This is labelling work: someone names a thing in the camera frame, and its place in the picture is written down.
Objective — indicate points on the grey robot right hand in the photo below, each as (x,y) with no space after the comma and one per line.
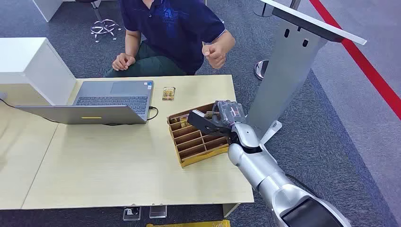
(230,113)

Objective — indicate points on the person's left hand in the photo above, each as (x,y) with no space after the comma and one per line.
(214,55)

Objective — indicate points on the person's right hand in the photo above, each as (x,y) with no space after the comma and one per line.
(122,62)

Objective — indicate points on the person's left forearm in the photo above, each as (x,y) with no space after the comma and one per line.
(226,40)

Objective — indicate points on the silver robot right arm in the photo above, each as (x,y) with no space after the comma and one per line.
(266,172)

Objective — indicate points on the person's right forearm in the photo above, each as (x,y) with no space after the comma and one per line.
(132,42)

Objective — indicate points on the person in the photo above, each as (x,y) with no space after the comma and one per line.
(175,34)

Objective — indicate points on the gold card in organizer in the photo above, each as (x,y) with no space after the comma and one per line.
(184,121)

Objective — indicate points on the brown cardboard card organizer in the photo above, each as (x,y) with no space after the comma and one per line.
(195,145)

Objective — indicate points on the gold patterned card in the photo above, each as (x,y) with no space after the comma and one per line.
(168,94)

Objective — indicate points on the chrome chair base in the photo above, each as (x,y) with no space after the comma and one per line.
(104,27)

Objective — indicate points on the grey laptop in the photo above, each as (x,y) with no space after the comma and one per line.
(109,103)

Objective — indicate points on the chrome stanchion base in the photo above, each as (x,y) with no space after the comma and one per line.
(260,69)
(263,12)

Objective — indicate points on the silver kiosk stand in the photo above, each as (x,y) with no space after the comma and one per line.
(283,81)

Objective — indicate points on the white cabinet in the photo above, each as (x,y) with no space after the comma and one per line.
(34,70)

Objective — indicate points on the white furniture panel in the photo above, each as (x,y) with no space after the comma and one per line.
(47,7)

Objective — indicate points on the white desk leg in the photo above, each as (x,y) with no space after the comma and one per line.
(230,209)

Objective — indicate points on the yellow bag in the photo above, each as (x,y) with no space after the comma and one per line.
(191,224)

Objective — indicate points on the floor socket box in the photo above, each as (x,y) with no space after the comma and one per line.
(132,213)
(158,211)

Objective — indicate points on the red floor tape strip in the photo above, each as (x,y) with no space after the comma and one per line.
(363,62)

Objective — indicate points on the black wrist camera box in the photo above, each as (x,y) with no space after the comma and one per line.
(203,123)

